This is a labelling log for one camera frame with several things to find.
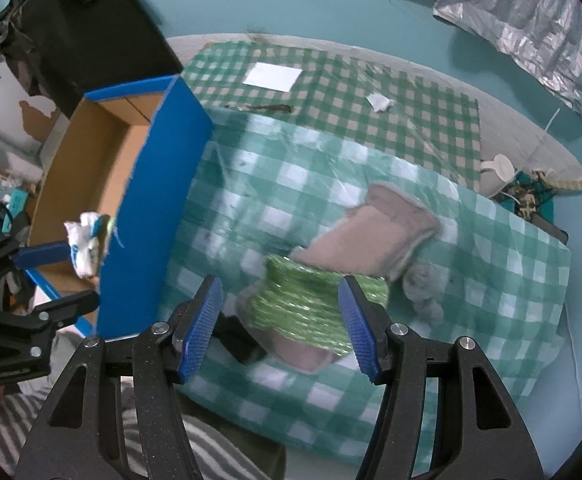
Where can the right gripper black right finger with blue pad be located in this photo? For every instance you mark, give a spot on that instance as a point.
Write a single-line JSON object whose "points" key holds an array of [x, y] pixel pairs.
{"points": [[479, 432]]}

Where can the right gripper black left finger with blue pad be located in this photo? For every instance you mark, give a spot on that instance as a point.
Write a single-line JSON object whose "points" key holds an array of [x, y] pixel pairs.
{"points": [[79, 432]]}

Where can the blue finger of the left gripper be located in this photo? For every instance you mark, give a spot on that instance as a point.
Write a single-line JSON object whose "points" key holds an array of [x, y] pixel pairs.
{"points": [[33, 257]]}

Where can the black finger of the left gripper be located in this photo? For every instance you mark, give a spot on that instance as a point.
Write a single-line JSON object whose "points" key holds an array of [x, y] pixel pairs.
{"points": [[62, 312]]}

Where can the white blue bag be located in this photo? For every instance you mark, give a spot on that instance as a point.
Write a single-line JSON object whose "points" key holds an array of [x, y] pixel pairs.
{"points": [[88, 239]]}

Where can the green patterned soft cloth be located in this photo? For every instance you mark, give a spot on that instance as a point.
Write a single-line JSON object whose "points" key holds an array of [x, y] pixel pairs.
{"points": [[301, 303]]}

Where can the grey soft toy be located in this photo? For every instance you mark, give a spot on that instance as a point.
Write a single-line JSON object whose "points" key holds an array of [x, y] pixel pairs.
{"points": [[423, 285]]}

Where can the blue cardboard box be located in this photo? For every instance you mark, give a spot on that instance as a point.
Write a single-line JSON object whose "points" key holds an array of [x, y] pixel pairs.
{"points": [[131, 152]]}

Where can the pink folded towel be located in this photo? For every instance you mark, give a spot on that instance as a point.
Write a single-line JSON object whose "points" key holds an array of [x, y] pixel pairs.
{"points": [[374, 242]]}

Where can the black cloth covered furniture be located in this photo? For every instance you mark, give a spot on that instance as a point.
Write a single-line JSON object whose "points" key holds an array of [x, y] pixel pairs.
{"points": [[63, 49]]}

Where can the teal checkered plastic tablecloth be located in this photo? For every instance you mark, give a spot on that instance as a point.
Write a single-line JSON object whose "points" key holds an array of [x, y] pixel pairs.
{"points": [[280, 212]]}

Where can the white square paper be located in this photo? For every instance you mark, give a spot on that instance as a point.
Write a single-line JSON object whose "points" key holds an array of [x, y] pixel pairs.
{"points": [[272, 77]]}

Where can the crumpled white paper scrap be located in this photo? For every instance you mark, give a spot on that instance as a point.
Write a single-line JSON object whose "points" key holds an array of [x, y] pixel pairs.
{"points": [[379, 103]]}

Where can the green beige checkered cloth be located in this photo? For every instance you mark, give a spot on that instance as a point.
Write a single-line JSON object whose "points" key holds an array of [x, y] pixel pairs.
{"points": [[430, 123]]}

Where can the silver foil tarp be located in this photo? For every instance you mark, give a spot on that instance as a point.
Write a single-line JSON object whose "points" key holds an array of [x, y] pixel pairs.
{"points": [[544, 37]]}

